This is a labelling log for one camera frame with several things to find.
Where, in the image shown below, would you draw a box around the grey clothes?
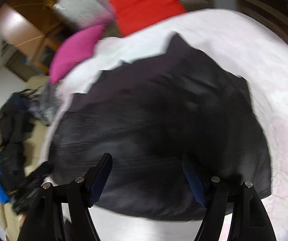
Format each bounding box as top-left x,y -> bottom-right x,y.
37,83 -> 62,126

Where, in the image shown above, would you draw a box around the silver foil mat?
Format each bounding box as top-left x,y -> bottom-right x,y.
52,0 -> 207,31

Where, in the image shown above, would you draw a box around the beige sofa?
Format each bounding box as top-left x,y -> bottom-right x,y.
0,75 -> 52,241

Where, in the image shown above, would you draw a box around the wooden shelf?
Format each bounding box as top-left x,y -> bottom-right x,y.
221,0 -> 288,63

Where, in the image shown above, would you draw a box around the black quilted jacket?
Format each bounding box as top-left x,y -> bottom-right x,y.
42,31 -> 272,221

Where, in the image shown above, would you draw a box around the wooden cabinet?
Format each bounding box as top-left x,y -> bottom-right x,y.
0,0 -> 64,81

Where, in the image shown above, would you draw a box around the pink pillow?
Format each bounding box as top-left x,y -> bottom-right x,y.
49,25 -> 106,84

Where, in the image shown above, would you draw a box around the black coat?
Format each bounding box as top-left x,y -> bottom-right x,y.
0,92 -> 36,194

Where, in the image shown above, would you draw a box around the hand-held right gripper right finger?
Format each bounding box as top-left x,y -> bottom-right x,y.
181,157 -> 277,241

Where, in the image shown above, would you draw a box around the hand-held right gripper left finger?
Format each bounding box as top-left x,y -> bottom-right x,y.
17,153 -> 113,241

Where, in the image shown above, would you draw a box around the red pillow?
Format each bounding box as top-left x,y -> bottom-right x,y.
109,0 -> 187,38

